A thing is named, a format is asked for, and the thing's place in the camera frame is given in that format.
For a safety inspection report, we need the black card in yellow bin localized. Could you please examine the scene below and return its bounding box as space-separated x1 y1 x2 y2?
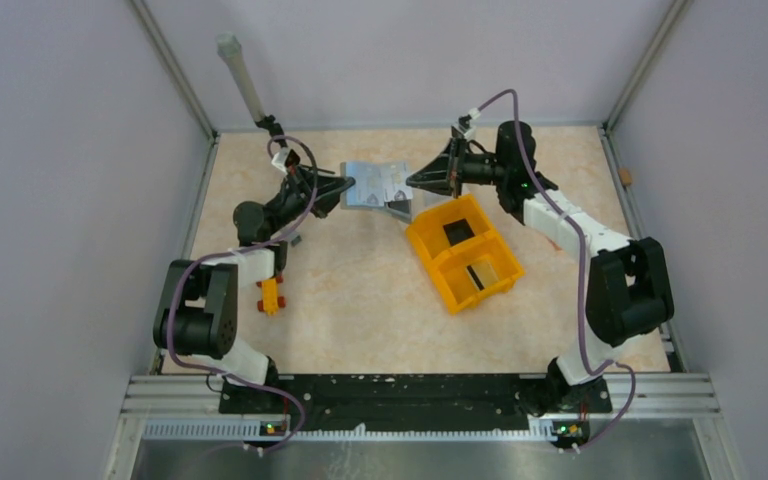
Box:
443 219 475 246

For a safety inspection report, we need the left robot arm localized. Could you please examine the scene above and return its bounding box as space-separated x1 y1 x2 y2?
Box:
152 166 355 414

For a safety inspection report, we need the yellow plastic bin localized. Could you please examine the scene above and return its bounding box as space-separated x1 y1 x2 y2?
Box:
405 194 525 315

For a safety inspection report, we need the black mini tripod with tube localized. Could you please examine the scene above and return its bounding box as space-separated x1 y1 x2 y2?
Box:
216 32 318 174

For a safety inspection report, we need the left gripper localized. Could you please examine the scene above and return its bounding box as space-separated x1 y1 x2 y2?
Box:
266 165 355 237

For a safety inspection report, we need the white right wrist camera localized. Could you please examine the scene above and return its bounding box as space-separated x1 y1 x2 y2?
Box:
451 109 481 141

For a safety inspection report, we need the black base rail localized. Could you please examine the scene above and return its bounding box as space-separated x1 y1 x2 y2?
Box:
219 374 612 433

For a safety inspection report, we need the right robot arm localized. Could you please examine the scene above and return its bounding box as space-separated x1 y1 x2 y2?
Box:
406 120 675 412

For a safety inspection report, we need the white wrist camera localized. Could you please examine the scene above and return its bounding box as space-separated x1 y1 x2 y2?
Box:
451 109 481 141
270 148 300 175

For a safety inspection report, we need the grey leather card holder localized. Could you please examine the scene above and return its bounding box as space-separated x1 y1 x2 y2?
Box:
340 161 413 223

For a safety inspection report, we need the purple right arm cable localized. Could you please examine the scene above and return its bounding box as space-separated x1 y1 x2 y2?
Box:
473 89 637 453

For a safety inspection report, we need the yellow toy brick car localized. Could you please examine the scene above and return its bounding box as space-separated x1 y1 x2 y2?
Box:
256 275 286 315

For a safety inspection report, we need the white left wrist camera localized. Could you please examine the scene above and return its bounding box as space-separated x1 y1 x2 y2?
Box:
270 148 300 175

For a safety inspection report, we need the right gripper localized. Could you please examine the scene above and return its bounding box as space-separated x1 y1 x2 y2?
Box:
407 136 509 200

